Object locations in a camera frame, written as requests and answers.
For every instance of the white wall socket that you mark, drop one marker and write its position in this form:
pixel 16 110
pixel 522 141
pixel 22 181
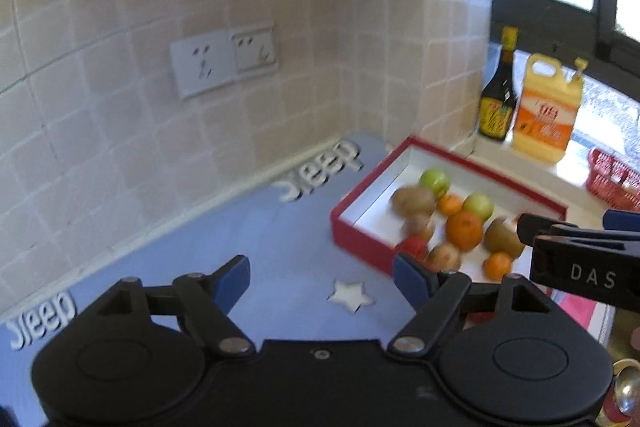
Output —
pixel 202 63

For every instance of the blue Sleep Tight mat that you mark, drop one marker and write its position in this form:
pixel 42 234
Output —
pixel 302 286

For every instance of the red strawberry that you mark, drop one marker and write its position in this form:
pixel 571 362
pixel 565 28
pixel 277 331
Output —
pixel 413 245

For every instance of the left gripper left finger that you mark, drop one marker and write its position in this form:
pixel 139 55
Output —
pixel 206 301

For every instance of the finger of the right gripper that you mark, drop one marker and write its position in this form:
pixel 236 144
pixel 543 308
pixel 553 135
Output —
pixel 534 229
pixel 620 220

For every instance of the red plastic basket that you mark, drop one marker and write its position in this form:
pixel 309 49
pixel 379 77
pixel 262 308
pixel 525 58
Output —
pixel 612 181

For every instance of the red white box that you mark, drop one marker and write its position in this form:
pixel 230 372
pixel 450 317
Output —
pixel 364 223

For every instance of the small mandarin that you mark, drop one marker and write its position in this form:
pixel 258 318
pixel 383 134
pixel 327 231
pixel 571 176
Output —
pixel 449 204
pixel 497 265

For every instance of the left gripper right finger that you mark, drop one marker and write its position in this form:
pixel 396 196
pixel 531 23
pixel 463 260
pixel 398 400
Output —
pixel 435 297

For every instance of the brown kiwi small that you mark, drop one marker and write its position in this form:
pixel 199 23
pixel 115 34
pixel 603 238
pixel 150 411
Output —
pixel 419 225

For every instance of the brown kiwi top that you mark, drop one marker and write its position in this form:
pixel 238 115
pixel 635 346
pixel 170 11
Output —
pixel 408 201

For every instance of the green apple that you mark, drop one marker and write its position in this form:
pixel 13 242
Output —
pixel 436 181
pixel 480 204

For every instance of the yellow detergent jug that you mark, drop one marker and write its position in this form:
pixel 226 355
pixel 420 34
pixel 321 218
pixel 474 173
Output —
pixel 548 108

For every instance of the small mandarin back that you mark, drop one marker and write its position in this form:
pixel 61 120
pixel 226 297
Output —
pixel 449 204

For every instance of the small mandarin front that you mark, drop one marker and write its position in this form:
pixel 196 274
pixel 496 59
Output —
pixel 497 265

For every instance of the metal spoon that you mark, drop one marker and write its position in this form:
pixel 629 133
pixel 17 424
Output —
pixel 626 388

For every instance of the large orange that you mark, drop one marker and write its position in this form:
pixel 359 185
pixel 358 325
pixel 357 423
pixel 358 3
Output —
pixel 464 230

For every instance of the dark soy sauce bottle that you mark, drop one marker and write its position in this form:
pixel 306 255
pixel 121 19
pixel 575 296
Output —
pixel 498 99

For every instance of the tan striped round fruit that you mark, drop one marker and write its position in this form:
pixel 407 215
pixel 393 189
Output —
pixel 444 257

